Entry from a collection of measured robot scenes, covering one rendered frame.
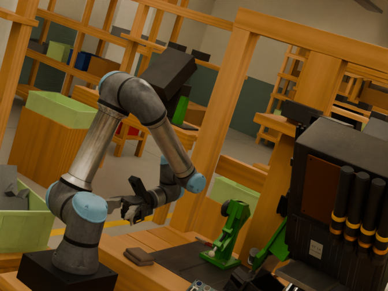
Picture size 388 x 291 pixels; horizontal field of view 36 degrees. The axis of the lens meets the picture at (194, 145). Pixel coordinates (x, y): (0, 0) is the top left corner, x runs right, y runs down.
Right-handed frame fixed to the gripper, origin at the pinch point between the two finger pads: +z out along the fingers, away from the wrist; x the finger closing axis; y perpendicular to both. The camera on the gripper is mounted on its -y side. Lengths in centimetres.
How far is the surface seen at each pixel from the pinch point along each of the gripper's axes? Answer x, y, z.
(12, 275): 8.9, 15.9, 33.2
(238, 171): 7, 9, -82
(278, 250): -44, 13, -41
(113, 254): 5.3, 22.6, -6.8
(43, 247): 32.1, 25.9, 5.8
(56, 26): 724, 74, -495
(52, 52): 544, 74, -360
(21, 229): 33.0, 15.4, 14.5
